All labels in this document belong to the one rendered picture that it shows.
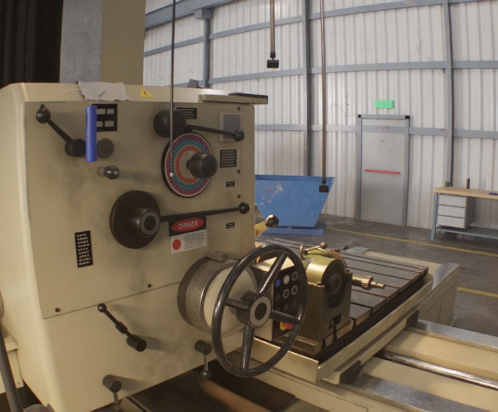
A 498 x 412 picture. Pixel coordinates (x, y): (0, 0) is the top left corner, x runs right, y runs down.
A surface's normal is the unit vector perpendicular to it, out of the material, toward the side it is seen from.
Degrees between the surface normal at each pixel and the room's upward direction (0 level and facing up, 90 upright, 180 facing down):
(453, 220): 90
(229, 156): 90
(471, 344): 90
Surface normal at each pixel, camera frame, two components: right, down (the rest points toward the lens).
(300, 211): -0.24, 0.16
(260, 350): -0.68, 0.12
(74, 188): 0.73, 0.11
